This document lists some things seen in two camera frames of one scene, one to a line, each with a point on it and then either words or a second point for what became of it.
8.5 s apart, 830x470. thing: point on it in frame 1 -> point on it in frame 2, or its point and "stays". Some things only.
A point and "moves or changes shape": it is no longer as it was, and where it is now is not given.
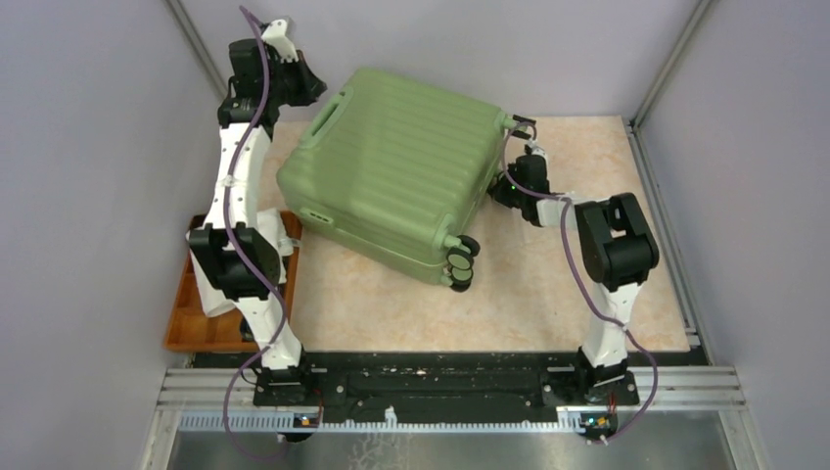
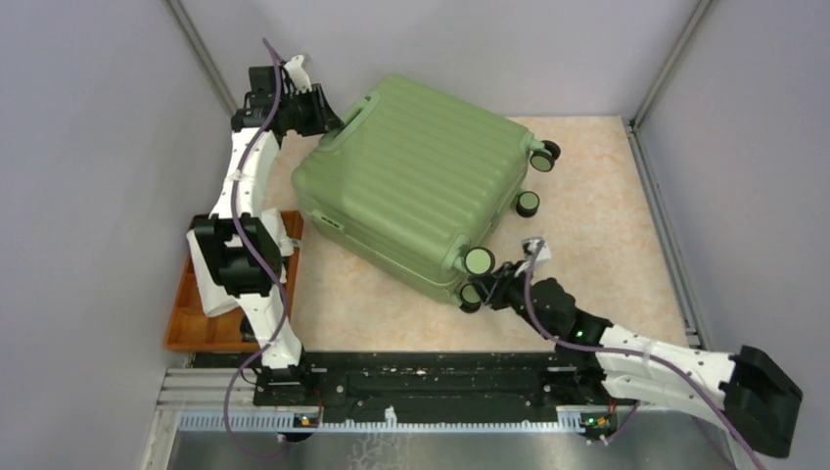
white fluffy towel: [213, 301] stays
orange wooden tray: [292, 228] stays
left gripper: [310, 88] -> [323, 117]
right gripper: [498, 192] -> [494, 287]
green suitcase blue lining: [397, 173] moves or changes shape
